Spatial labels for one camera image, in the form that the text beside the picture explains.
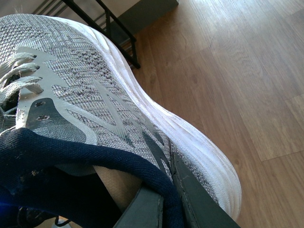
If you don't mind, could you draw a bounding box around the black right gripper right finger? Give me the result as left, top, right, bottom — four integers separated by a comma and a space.
171, 152, 239, 228

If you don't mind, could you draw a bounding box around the grey knit sneaker white sole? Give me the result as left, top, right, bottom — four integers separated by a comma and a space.
0, 14, 241, 228

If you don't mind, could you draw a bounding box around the black metal shoe rack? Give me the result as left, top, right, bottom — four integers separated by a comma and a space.
32, 0, 141, 69

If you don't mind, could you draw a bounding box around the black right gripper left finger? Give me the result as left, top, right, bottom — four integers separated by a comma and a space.
114, 190, 163, 228

